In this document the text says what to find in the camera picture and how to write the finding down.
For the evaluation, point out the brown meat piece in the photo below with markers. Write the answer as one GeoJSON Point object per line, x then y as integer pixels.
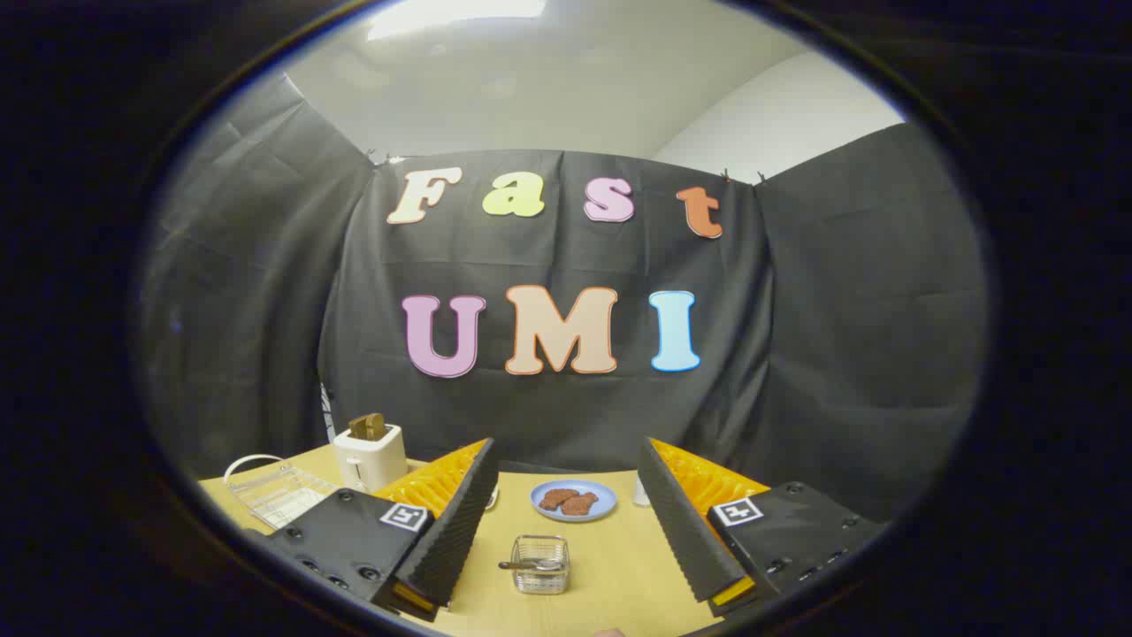
{"type": "Point", "coordinates": [580, 505]}
{"type": "Point", "coordinates": [557, 498]}

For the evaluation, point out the white toaster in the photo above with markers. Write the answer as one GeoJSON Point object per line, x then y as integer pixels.
{"type": "Point", "coordinates": [371, 460]}

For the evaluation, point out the clear plastic bottle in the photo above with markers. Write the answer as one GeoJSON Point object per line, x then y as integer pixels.
{"type": "Point", "coordinates": [641, 491]}

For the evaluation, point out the black backdrop cloth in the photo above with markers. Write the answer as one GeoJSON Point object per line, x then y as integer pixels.
{"type": "Point", "coordinates": [840, 336]}

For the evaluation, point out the white divided tray of beans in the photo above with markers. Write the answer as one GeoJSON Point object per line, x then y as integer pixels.
{"type": "Point", "coordinates": [493, 500]}

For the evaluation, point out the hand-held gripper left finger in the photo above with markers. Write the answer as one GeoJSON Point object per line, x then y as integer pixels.
{"type": "Point", "coordinates": [460, 531]}

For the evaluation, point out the ceiling light panel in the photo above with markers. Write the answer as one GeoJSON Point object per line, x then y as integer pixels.
{"type": "Point", "coordinates": [451, 13]}

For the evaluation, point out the brown toast slice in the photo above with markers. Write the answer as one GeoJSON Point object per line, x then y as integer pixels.
{"type": "Point", "coordinates": [366, 426]}

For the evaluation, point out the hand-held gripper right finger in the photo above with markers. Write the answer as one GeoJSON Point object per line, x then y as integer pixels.
{"type": "Point", "coordinates": [681, 531]}

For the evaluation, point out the blue plate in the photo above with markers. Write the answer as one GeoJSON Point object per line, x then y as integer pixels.
{"type": "Point", "coordinates": [606, 509]}

